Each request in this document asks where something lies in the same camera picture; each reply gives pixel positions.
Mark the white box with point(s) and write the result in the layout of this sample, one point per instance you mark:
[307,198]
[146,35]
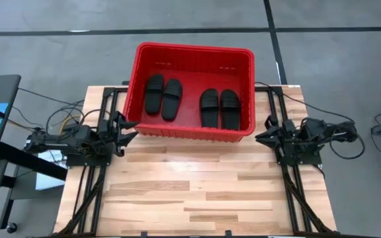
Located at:
[50,172]

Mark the black aluminium frame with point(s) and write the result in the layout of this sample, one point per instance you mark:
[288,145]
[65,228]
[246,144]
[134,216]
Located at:
[271,102]
[105,102]

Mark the large red plastic bin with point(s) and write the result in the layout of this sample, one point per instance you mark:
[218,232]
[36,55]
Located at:
[194,76]

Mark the black rubber slide sandal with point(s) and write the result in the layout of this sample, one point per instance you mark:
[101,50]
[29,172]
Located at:
[209,109]
[154,94]
[171,99]
[230,110]

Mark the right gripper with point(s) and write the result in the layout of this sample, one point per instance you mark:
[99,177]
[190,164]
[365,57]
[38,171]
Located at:
[286,135]

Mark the black caster wheel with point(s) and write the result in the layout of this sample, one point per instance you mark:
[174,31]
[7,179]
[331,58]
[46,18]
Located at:
[11,227]

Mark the small black rail bracket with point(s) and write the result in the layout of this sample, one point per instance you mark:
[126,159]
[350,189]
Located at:
[228,233]
[144,234]

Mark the black left aluminium frame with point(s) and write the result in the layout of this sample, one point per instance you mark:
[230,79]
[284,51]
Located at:
[105,102]

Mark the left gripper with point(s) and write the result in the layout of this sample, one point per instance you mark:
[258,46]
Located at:
[111,135]

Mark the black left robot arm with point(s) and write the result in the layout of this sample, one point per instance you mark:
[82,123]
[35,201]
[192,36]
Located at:
[58,140]

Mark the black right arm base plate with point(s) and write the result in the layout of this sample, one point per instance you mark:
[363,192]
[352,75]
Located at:
[299,160]

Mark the long black cross rail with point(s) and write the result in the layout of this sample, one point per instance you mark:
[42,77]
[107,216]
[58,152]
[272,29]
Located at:
[190,237]

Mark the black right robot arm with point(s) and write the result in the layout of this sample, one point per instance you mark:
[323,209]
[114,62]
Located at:
[322,132]

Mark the black right aluminium frame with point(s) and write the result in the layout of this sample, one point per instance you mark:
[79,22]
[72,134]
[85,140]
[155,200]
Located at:
[271,102]

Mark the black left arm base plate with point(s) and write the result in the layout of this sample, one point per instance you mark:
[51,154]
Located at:
[88,161]

